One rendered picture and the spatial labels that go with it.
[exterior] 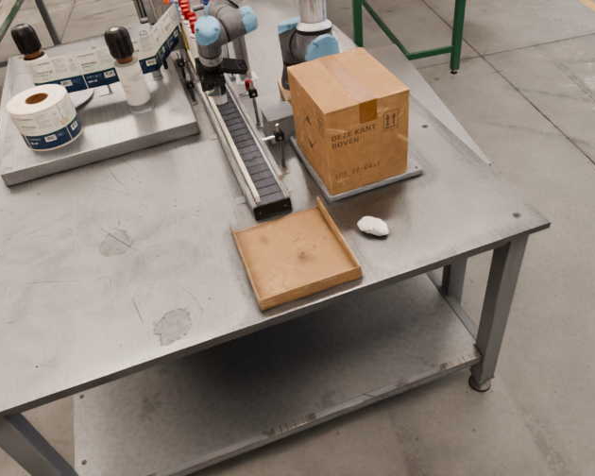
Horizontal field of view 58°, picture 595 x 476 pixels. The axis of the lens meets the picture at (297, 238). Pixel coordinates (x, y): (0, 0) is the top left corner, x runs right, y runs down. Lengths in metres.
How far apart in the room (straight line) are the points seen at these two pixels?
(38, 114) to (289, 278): 1.05
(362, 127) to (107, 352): 0.85
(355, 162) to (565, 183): 1.74
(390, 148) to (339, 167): 0.16
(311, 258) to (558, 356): 1.22
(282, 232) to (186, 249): 0.27
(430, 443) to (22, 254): 1.44
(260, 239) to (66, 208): 0.66
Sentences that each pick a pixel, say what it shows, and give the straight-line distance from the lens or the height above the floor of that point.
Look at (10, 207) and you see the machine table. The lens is 1.93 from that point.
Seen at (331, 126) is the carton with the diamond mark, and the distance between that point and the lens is 1.40.
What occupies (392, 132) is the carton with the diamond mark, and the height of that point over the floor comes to 1.00.
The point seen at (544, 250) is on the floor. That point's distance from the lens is 2.66.
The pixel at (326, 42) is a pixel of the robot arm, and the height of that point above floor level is 1.09.
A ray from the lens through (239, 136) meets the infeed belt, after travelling 1.80.
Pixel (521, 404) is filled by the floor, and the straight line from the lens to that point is 2.14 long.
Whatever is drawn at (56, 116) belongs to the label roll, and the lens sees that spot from 2.00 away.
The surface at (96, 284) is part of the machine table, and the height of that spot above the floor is 0.83.
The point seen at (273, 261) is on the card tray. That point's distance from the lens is 1.39.
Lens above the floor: 1.82
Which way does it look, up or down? 43 degrees down
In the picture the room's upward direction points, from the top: 9 degrees counter-clockwise
